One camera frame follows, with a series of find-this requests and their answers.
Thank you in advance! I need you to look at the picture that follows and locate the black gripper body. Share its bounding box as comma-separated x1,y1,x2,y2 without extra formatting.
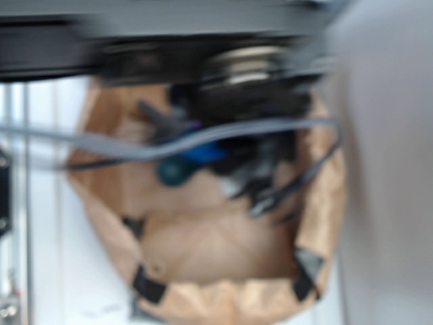
168,81,314,163

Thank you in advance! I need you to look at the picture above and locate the dark green plastic pickle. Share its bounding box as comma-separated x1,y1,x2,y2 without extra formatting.
156,156,202,186

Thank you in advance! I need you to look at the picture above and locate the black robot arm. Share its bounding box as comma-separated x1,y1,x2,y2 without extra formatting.
1,1,337,85

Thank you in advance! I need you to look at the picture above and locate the brown paper bag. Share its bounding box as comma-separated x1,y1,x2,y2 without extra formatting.
66,83,348,325

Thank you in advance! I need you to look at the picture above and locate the black tape left front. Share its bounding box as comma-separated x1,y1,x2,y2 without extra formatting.
132,265,166,304

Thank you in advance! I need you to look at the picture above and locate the black tape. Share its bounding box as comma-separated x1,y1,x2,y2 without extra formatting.
132,265,166,304
292,248,324,302

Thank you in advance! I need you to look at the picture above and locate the black tape right front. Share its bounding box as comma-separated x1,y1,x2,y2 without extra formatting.
292,248,324,302

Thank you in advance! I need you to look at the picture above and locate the white plastic bin lid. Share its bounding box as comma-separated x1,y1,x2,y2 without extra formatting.
0,83,136,325

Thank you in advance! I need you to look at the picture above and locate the grey cable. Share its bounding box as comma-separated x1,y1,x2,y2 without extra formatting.
0,116,342,162

